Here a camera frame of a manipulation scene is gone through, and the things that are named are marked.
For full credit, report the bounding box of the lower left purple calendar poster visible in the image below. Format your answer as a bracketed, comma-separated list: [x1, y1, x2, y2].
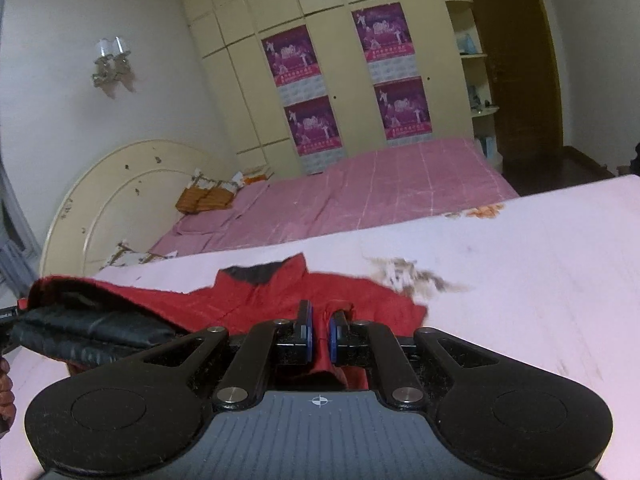
[284, 96, 343, 156]

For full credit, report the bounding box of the white floral bed sheet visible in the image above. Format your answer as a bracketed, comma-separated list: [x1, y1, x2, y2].
[0, 174, 640, 480]

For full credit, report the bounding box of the purple calendar poster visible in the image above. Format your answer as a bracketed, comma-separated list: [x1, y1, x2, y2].
[262, 25, 321, 88]
[374, 77, 433, 143]
[284, 96, 343, 156]
[352, 2, 414, 63]

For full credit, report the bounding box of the cream curved headboard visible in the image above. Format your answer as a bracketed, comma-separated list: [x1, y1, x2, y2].
[39, 140, 236, 276]

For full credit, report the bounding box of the red puffer jacket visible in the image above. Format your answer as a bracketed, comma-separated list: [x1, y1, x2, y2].
[10, 255, 427, 390]

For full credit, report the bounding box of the cream wardrobe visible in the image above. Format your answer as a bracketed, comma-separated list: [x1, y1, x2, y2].
[182, 0, 473, 178]

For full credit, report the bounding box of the wall lamp sconce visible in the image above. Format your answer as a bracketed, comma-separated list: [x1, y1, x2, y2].
[91, 36, 131, 88]

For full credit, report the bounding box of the brown wooden door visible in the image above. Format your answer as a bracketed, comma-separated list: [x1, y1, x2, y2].
[472, 0, 563, 162]

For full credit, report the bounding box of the pink checked bed sheet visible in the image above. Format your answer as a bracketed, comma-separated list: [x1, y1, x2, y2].
[152, 138, 518, 257]

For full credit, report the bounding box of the upper left purple calendar poster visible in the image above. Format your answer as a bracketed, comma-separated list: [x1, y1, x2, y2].
[262, 25, 321, 88]

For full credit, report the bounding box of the orange brown folded cloth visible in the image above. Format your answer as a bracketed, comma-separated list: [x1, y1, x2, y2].
[176, 188, 235, 214]

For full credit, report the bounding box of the lower right purple calendar poster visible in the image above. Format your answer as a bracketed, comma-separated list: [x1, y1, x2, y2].
[374, 77, 433, 143]

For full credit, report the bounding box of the cream corner shelf unit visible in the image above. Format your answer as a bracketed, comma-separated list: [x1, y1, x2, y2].
[444, 0, 503, 172]

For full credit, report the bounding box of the upper right purple calendar poster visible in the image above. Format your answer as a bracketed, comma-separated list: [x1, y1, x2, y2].
[352, 2, 414, 63]

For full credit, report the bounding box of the person's left hand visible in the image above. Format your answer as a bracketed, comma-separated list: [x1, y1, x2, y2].
[0, 358, 16, 436]

